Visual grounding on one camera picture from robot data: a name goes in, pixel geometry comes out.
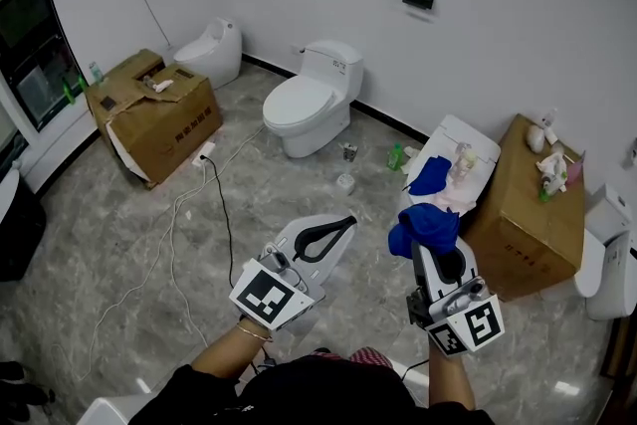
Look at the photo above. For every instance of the dark glass window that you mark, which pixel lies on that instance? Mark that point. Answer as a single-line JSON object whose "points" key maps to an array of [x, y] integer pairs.
{"points": [[30, 40]]}

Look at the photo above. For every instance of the small clear bottle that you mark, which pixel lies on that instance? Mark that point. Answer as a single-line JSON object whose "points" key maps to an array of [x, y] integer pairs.
{"points": [[95, 72]]}

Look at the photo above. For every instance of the pale pink tube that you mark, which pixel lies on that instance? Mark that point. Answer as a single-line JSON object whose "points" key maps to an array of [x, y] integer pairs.
{"points": [[551, 135]]}

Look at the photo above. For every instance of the grey-white scrub ball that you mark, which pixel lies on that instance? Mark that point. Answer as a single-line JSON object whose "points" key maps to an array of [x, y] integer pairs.
{"points": [[536, 138]]}

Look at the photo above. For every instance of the person's black shirt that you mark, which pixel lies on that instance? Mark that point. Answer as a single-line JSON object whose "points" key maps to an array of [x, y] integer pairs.
{"points": [[323, 393]]}

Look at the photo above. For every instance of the person's red checked trousers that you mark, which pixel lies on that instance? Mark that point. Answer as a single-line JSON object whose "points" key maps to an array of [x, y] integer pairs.
{"points": [[368, 356]]}

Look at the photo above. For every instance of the small white pump dispenser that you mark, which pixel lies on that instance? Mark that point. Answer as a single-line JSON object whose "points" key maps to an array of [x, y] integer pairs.
{"points": [[161, 85]]}

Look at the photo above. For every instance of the small green bottle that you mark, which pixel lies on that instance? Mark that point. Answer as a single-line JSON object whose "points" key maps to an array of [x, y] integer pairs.
{"points": [[545, 195]]}

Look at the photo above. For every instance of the clear bottle with red label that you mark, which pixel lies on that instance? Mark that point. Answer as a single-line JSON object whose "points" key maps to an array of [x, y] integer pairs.
{"points": [[549, 119]]}

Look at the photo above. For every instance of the pink plastic bag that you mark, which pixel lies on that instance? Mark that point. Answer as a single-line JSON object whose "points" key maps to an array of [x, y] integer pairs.
{"points": [[575, 169]]}

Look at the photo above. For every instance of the torn large cardboard box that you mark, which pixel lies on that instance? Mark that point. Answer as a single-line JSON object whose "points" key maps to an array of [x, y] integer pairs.
{"points": [[164, 129]]}

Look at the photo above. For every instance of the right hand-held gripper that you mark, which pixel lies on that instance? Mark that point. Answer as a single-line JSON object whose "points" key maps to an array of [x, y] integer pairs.
{"points": [[473, 318]]}

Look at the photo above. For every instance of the green plastic bottle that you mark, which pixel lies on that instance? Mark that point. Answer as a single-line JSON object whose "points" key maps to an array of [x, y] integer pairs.
{"points": [[68, 90], [395, 158], [82, 82]]}

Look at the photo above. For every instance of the person's left forearm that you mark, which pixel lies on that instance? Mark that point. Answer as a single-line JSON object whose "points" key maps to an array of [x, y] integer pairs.
{"points": [[229, 353]]}

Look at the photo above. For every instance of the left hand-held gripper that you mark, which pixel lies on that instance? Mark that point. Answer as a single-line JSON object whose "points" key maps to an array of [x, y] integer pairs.
{"points": [[271, 296]]}

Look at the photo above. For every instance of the blue cleaning cloth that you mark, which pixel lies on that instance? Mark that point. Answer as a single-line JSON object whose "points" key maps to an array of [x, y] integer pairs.
{"points": [[430, 176], [423, 226]]}

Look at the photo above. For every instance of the black bulky bag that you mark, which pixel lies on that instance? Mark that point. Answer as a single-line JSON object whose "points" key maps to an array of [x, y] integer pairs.
{"points": [[22, 239]]}

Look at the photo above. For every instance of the intact cardboard box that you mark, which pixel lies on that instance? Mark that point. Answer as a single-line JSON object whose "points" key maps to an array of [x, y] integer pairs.
{"points": [[527, 224]]}

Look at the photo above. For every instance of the white flat-lid smart toilet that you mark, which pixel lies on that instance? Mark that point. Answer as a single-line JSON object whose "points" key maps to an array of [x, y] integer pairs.
{"points": [[463, 132]]}

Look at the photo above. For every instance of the white spray bottle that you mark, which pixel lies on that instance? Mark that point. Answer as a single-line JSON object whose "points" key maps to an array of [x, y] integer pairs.
{"points": [[552, 169]]}

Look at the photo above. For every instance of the pink cloth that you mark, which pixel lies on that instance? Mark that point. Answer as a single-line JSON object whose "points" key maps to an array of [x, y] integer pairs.
{"points": [[455, 201]]}

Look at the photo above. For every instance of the crumpled white tissue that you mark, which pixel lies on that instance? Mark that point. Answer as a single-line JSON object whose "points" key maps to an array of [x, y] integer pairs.
{"points": [[413, 150], [406, 166]]}

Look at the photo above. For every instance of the person's right forearm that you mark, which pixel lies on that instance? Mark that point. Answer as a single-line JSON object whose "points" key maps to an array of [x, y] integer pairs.
{"points": [[448, 383]]}

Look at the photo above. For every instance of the white toilet with tank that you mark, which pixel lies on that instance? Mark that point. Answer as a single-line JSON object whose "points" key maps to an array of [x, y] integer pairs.
{"points": [[298, 109]]}

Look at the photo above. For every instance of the white power strip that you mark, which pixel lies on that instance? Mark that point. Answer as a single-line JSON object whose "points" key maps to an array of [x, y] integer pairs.
{"points": [[203, 154]]}

